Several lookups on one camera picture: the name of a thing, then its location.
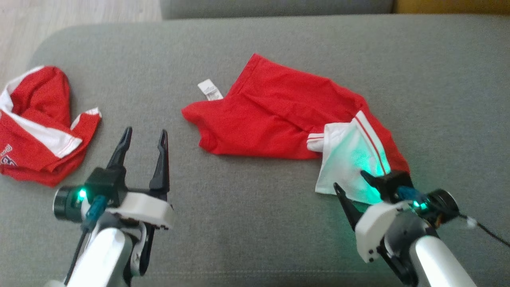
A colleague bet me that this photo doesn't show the yellow cushion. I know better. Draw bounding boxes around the yellow cushion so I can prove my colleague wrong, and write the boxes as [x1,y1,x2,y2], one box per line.
[394,0,510,16]

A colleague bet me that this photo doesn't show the left gripper black motor cylinder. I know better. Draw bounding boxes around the left gripper black motor cylinder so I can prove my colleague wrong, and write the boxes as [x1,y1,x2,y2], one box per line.
[53,185,87,223]

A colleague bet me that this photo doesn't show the right gripper black motor cylinder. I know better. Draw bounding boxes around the right gripper black motor cylinder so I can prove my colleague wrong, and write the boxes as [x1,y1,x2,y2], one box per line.
[420,189,459,228]

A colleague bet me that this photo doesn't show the crumpled red and white garment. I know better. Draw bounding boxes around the crumpled red and white garment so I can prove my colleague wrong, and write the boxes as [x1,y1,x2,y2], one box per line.
[0,65,102,188]

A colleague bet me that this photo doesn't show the gripper black motor cylinder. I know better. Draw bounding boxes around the gripper black motor cylinder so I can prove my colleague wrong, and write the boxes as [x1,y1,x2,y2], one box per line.
[53,185,87,223]
[420,189,459,228]

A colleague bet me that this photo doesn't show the grey sofa cushion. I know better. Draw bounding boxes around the grey sofa cushion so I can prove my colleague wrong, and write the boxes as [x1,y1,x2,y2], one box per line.
[159,0,396,20]

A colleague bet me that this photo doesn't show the red shorts with white stripe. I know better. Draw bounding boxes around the red shorts with white stripe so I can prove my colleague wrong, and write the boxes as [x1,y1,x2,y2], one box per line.
[181,53,411,197]

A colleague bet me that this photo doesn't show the grey fabric sofa seat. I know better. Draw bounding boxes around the grey fabric sofa seat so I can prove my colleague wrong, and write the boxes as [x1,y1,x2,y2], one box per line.
[0,14,510,287]

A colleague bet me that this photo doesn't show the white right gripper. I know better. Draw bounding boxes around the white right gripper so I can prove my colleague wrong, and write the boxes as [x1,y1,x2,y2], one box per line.
[333,171,415,264]

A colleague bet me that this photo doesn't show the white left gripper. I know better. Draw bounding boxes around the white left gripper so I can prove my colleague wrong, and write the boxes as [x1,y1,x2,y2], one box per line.
[106,127,176,231]

